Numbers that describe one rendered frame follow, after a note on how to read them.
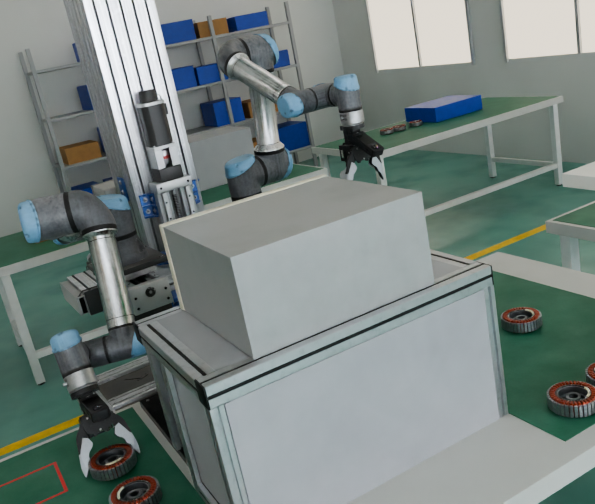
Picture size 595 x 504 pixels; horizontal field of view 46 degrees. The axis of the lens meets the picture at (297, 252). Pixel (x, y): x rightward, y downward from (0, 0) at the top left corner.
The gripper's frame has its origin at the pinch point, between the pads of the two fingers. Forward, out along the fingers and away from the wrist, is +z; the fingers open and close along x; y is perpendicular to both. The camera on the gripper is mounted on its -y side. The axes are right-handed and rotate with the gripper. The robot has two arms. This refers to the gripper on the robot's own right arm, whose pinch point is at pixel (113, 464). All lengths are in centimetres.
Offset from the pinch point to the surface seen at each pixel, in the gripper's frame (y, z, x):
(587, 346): -37, 23, -116
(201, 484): -23.7, 12.0, -13.3
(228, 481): -52, 12, -13
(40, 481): 8.4, -3.6, 16.5
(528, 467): -57, 35, -69
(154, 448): 1.3, 0.5, -10.6
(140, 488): -13.8, 7.5, -2.2
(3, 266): 216, -126, -4
